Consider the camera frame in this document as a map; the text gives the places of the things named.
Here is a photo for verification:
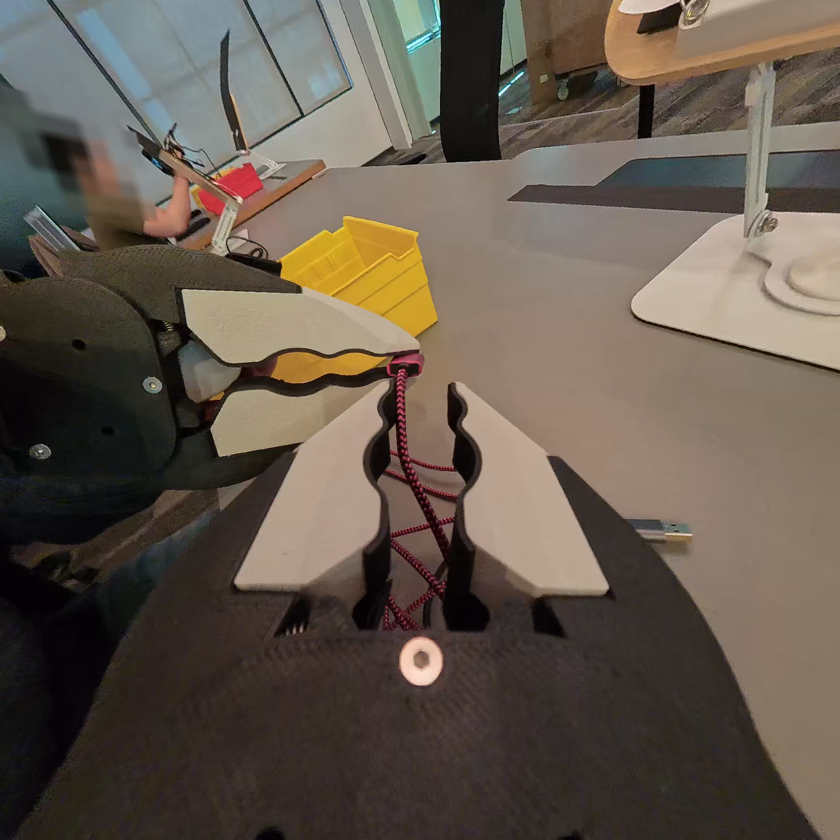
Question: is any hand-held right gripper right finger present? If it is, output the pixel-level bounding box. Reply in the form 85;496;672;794
444;381;610;631

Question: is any yellow plastic bin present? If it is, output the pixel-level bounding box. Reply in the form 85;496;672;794
269;217;438;384

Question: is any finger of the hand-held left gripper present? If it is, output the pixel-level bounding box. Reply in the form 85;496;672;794
210;371;397;458
179;289;424;362

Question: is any printed instruction sheet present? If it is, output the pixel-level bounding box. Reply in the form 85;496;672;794
620;0;840;60

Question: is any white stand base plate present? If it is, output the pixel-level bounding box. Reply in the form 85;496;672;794
632;217;840;371

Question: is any red desk tray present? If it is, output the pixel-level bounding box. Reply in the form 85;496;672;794
197;163;266;215

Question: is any wooden desk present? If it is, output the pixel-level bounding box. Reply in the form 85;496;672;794
184;158;326;253

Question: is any black office chair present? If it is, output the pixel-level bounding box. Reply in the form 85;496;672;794
440;0;506;162

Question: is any red braided usb cable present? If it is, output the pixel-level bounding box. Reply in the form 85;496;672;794
378;352;463;631

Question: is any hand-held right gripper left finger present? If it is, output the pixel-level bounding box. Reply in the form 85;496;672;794
234;385;395;628

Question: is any black hub cable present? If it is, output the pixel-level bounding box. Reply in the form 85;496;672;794
628;519;694;544

